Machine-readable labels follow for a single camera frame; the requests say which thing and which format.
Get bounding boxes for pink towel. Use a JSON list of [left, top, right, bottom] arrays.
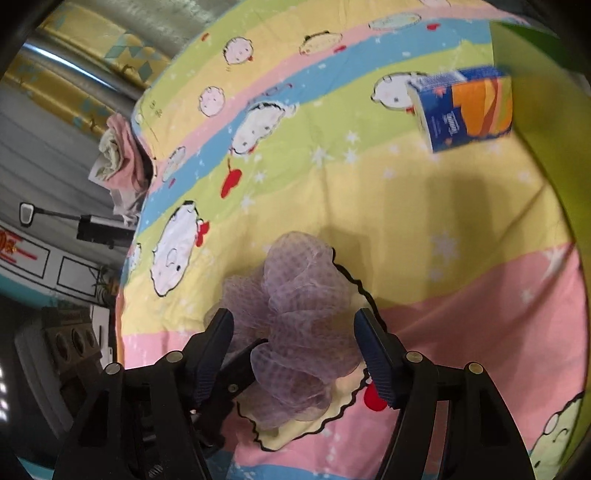
[[104, 113, 153, 192]]

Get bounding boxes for grey curtain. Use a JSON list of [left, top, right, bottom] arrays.
[[157, 0, 245, 51]]

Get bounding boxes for striped cartoon printed blanket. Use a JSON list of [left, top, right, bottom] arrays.
[[113, 0, 589, 480]]

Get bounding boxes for dark box with round holes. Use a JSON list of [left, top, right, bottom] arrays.
[[41, 307, 105, 370]]

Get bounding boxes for blue orange tissue pack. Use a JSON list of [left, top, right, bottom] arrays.
[[406, 66, 514, 154]]

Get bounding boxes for black stand device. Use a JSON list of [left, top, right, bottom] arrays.
[[18, 202, 137, 250]]

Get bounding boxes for beige garment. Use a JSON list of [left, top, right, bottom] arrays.
[[98, 129, 125, 181]]

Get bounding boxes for yellow patterned curtain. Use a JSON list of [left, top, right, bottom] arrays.
[[9, 4, 176, 134]]

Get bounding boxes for grey garment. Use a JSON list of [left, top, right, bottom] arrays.
[[111, 189, 148, 217]]

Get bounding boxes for white cabinet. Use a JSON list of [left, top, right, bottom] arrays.
[[0, 222, 121, 305]]

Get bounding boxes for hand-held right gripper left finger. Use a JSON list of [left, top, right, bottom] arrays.
[[52, 307, 235, 480]]

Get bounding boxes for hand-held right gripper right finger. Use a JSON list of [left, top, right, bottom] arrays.
[[353, 307, 537, 480]]

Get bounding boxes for purple mesh scrunchie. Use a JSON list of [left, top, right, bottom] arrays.
[[205, 232, 370, 423]]

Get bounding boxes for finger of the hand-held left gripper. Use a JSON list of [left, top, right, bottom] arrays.
[[198, 339, 270, 448]]

